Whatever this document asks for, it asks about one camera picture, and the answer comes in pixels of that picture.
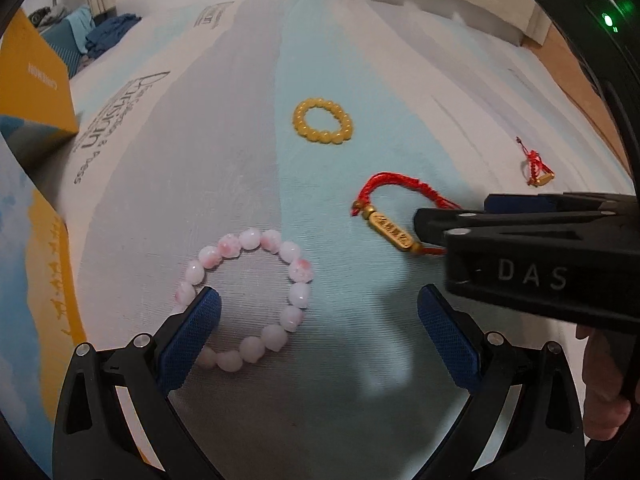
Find person's right hand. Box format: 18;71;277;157
575;324;635;442

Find teal suitcase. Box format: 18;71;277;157
42;15;83;79

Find small red cord bracelet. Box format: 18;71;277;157
516;136;556;187

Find light teal cloth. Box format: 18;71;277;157
62;6;96;53

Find pink bead bracelet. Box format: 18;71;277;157
173;228;315;373

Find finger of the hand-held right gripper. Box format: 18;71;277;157
412;207;640;337
484;191;640;214

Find blue and orange cardboard box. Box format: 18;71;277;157
0;7;161;480

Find red cord bracelet gold bar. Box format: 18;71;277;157
350;172;463;257

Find yellow bead bracelet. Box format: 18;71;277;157
292;97;355;145

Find striped bed sheet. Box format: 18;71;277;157
65;0;640;480

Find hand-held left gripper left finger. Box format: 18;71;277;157
52;285;223;480

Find dark blue clothes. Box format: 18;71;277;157
85;12;143;58

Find wooden headboard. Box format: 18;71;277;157
520;20;626;161

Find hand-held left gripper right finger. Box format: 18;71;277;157
415;284;586;480

